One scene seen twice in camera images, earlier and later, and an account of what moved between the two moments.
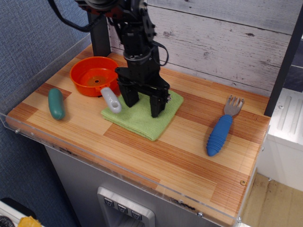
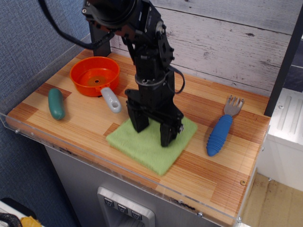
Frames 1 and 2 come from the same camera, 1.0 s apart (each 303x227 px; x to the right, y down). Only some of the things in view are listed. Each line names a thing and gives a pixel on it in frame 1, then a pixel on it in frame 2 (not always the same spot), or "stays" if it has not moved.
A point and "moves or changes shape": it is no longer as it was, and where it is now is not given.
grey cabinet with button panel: x=100 y=196 stays
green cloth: x=138 y=120 moves or changes shape
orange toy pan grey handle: x=92 y=75 stays
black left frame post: x=99 y=30 stays
